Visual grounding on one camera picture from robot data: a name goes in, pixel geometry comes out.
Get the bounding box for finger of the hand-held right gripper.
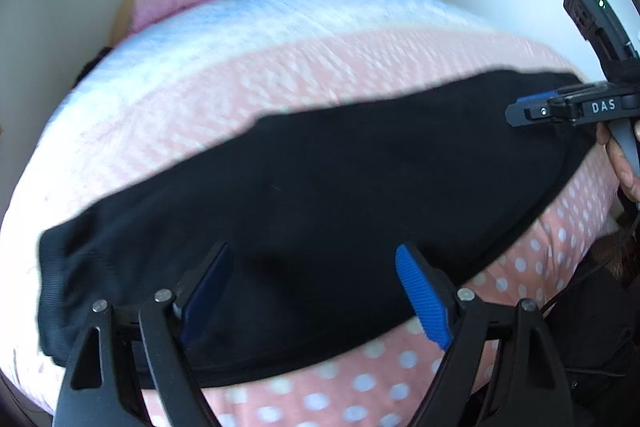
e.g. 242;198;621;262
506;103;553;126
516;91;562;106

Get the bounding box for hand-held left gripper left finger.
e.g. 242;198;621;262
54;242;236;427

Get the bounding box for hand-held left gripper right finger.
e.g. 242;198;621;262
395;243;596;427

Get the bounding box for black pants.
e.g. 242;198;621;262
37;68;598;390

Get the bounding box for person's right hand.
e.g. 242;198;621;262
596;122;640;204

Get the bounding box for person's dark jacket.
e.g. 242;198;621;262
480;217;640;427

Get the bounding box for pink polka dot bedsheet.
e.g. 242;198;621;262
0;0;626;427

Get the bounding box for dark cloth beside bed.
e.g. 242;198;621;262
75;48;114;84

